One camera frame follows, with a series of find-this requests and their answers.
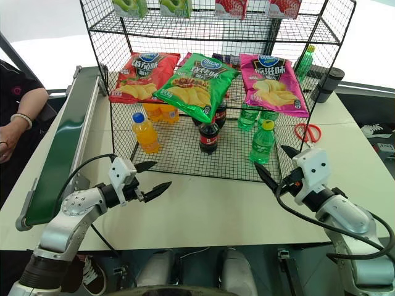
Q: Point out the black cylindrical container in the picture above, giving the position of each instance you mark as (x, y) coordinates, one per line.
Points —
(328, 84)

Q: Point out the person's bare hand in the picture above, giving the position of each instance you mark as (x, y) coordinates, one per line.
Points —
(9, 142)

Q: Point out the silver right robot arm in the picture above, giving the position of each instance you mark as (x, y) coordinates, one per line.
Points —
(348, 216)

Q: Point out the green soda bottle yellow cap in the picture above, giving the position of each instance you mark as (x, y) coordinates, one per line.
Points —
(262, 145)

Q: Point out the grey rounded shape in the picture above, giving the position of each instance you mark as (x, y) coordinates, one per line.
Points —
(155, 271)
(239, 271)

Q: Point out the slim green ribbed bottle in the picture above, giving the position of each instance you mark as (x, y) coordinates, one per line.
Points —
(305, 63)

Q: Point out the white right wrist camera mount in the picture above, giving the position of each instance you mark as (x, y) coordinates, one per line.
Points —
(313, 169)

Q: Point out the black table leg bracket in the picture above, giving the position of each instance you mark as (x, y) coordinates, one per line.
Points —
(290, 268)

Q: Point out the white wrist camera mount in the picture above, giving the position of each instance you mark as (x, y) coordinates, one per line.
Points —
(118, 172)
(313, 169)

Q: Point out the green conveyor belt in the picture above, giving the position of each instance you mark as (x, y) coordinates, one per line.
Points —
(66, 135)

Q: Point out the orange juice bottle blue cap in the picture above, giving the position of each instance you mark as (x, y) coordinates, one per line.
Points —
(146, 135)

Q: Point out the pink potato chip bag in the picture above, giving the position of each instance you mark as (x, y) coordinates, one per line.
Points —
(271, 83)

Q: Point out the white power strip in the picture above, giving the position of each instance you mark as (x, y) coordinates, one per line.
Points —
(385, 147)

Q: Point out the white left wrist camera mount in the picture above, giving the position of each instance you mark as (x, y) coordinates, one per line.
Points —
(118, 172)

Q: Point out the person's black shirt torso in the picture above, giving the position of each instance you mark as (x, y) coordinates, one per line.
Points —
(15, 83)

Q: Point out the magenta snack bag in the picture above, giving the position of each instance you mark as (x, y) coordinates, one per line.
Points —
(185, 58)

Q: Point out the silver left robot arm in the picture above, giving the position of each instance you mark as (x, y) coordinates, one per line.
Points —
(72, 220)

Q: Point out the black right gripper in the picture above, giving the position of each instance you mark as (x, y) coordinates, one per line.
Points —
(293, 182)

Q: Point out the red potato chip bag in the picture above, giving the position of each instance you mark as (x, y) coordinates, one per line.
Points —
(142, 78)

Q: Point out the black white sneaker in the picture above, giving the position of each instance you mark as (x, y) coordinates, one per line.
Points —
(94, 276)
(378, 131)

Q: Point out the person's bare forearm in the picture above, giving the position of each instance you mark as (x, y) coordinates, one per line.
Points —
(32, 106)

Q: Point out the cola bottle red label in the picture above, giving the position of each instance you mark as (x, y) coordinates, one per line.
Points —
(221, 114)
(209, 138)

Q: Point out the green potato chip bag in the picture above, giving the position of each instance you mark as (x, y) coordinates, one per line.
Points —
(194, 86)

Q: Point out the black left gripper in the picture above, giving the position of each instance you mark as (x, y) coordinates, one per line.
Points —
(132, 189)

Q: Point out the dark purple snack pack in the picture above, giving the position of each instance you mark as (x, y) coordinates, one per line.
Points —
(228, 58)

